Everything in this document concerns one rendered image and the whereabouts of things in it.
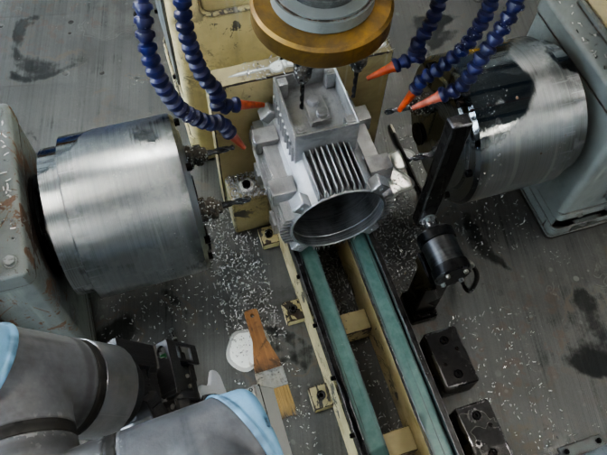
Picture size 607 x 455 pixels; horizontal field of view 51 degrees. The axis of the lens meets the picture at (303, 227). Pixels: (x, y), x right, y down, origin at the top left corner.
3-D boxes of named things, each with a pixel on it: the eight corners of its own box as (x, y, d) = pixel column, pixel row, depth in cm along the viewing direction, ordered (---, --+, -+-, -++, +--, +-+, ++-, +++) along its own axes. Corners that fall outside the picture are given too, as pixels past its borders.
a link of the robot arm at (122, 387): (115, 416, 55) (37, 456, 58) (153, 419, 59) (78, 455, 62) (99, 322, 59) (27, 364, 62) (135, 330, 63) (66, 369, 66)
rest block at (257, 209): (228, 208, 126) (223, 173, 115) (262, 199, 127) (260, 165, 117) (236, 233, 123) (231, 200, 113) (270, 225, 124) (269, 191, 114)
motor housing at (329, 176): (250, 167, 116) (245, 97, 100) (349, 144, 119) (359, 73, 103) (280, 262, 107) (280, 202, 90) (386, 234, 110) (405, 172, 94)
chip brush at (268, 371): (237, 314, 115) (236, 312, 114) (263, 307, 116) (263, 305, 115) (269, 425, 106) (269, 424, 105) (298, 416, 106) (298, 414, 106)
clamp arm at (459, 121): (410, 214, 104) (444, 113, 81) (426, 209, 104) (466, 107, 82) (418, 232, 102) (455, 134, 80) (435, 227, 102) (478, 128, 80)
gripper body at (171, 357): (200, 345, 74) (127, 329, 64) (218, 417, 70) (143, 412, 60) (151, 371, 76) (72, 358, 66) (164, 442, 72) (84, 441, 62)
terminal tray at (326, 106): (271, 107, 104) (270, 77, 97) (333, 94, 105) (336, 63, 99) (292, 166, 98) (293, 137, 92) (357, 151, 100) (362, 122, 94)
